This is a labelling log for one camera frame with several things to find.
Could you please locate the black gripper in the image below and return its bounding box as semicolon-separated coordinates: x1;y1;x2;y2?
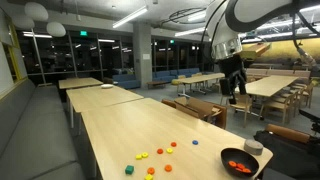
219;54;249;105

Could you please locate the black bowl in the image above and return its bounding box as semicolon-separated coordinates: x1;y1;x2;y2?
220;147;260;179

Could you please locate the wooden chair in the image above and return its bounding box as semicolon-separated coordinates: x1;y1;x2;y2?
161;98;178;110
174;96;228;130
259;92;295;126
229;93;253;129
292;80;315;109

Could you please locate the long wooden table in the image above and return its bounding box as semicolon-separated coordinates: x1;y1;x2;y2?
58;77;104;101
175;72;226;98
65;84;145;129

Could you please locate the wide wooden table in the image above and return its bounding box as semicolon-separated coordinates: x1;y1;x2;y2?
244;74;300;98

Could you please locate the blue sofa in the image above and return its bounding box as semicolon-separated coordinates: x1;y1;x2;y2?
111;73;141;90
151;69;178;83
176;67;201;79

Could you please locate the grey cylinder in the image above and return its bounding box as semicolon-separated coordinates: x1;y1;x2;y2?
243;138;264;156

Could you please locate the low coffee table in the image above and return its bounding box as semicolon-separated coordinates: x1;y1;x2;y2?
146;80;172;90

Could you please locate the concrete column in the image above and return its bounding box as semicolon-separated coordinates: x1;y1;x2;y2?
132;21;153;89

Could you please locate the green cube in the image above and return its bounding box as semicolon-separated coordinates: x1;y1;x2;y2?
124;164;135;175

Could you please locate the white globe lamp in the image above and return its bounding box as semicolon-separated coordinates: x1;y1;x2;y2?
46;21;67;38
24;1;50;22
11;14;36;30

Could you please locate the grey bench seat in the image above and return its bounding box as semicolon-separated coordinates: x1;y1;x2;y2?
0;78;87;180

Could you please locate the black tripod camera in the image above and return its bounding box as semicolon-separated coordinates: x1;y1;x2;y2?
298;108;320;135

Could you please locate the yellow window frame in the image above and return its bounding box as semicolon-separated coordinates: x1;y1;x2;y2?
5;23;29;84

